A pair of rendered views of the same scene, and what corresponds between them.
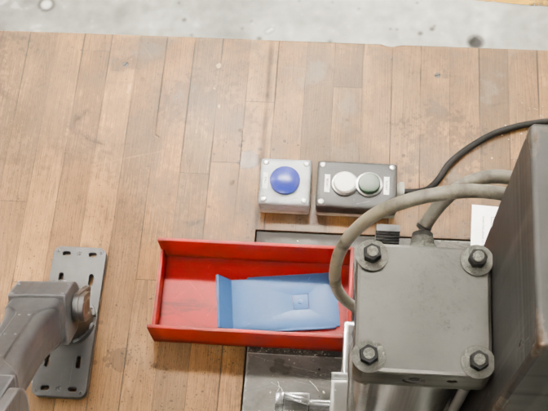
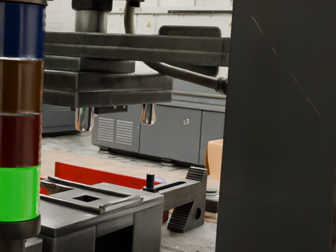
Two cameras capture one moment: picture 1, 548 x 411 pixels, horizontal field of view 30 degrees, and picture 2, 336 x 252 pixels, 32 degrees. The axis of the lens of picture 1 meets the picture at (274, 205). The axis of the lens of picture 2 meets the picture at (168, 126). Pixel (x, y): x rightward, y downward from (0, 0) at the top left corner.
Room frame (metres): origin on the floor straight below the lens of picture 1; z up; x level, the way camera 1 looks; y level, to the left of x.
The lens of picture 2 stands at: (-0.38, -0.44, 1.16)
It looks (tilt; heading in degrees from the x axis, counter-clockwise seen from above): 7 degrees down; 23
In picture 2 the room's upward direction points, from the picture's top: 3 degrees clockwise
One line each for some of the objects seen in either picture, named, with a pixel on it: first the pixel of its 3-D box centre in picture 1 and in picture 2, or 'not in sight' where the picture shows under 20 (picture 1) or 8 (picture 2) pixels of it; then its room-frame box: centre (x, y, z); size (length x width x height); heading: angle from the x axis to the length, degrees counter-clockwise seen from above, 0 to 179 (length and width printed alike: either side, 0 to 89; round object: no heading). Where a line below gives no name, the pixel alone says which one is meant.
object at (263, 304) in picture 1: (277, 300); not in sight; (0.42, 0.01, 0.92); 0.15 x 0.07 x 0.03; 87
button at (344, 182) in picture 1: (344, 184); not in sight; (0.57, -0.10, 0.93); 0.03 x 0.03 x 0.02
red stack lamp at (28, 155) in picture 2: not in sight; (13, 137); (-0.07, -0.20, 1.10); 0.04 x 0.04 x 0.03
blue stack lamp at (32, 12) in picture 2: not in sight; (16, 31); (-0.07, -0.20, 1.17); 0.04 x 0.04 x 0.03
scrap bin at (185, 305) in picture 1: (253, 294); (86, 194); (0.43, 0.04, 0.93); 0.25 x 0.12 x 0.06; 80
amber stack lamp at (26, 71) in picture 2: not in sight; (14, 85); (-0.07, -0.20, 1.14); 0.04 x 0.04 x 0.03
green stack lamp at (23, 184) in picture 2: not in sight; (11, 189); (-0.07, -0.20, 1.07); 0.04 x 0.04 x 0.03
